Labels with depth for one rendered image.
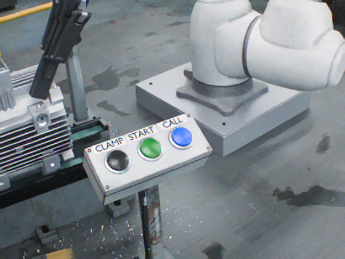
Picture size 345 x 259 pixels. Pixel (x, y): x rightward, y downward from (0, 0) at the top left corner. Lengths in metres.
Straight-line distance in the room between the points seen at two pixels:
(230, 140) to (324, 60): 0.30
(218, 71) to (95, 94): 0.44
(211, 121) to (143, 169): 0.48
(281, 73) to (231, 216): 0.32
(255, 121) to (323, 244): 0.38
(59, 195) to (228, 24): 0.52
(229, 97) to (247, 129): 0.09
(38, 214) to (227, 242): 0.36
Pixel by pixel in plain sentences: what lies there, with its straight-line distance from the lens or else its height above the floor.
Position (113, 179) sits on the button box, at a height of 1.05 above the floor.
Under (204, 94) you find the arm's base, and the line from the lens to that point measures 1.13.
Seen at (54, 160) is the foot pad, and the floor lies 0.98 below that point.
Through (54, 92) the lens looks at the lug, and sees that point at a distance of 0.78.
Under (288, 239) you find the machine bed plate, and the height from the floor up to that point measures 0.80.
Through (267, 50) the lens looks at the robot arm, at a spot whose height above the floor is 1.05.
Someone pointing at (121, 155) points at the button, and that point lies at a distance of 0.61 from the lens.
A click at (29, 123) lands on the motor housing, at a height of 1.05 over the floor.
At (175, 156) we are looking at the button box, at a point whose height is 1.05.
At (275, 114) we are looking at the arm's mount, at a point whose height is 0.84.
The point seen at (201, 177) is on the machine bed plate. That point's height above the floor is 0.80.
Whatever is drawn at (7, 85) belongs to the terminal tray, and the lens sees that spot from 0.76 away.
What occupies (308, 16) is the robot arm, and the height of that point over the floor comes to 1.13.
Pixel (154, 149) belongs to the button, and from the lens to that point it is 0.63.
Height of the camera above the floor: 1.43
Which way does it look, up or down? 32 degrees down
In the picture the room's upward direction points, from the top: 3 degrees counter-clockwise
